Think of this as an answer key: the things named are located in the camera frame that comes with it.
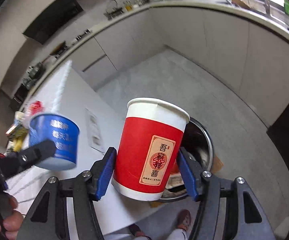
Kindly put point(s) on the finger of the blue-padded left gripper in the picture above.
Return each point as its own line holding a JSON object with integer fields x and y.
{"x": 17, "y": 162}

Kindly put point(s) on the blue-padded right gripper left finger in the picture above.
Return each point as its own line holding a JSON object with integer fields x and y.
{"x": 47, "y": 217}

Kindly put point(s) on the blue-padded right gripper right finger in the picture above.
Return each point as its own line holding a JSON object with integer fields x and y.
{"x": 244, "y": 216}

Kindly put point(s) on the snack box black yellow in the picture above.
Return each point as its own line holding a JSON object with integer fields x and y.
{"x": 16, "y": 131}

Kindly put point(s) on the pink plastic bag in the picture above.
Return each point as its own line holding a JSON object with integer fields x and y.
{"x": 34, "y": 108}

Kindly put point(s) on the blue paper bowl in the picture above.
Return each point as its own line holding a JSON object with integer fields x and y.
{"x": 63, "y": 132}

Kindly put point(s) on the red paper cup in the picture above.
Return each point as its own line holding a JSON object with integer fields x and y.
{"x": 149, "y": 144}

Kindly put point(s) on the blue white paper cup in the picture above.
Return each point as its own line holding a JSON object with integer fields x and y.
{"x": 18, "y": 118}

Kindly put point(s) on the black trash bin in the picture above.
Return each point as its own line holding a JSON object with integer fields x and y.
{"x": 197, "y": 141}

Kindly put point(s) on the person's left hand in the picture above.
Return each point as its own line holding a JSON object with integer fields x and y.
{"x": 12, "y": 218}

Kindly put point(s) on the person's shoe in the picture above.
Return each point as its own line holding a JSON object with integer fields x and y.
{"x": 183, "y": 220}

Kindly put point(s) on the black microwave oven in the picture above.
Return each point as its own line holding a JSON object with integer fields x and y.
{"x": 18, "y": 98}

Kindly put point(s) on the checkered tablecloth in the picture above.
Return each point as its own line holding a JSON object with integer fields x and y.
{"x": 26, "y": 185}

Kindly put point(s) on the black pot with lid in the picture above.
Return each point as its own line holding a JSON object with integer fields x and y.
{"x": 36, "y": 71}

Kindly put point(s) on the frying pan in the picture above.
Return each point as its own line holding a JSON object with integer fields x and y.
{"x": 60, "y": 49}

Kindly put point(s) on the gas stove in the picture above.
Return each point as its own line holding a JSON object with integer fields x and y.
{"x": 79, "y": 37}

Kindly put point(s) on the black range hood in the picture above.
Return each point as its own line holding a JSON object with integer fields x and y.
{"x": 57, "y": 14}

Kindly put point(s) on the kettle on tray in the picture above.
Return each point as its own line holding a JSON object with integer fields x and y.
{"x": 113, "y": 10}

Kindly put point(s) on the orange juice bottle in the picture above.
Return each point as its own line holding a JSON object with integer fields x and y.
{"x": 128, "y": 5}

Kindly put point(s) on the green bottle at sink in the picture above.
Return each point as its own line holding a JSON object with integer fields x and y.
{"x": 286, "y": 7}

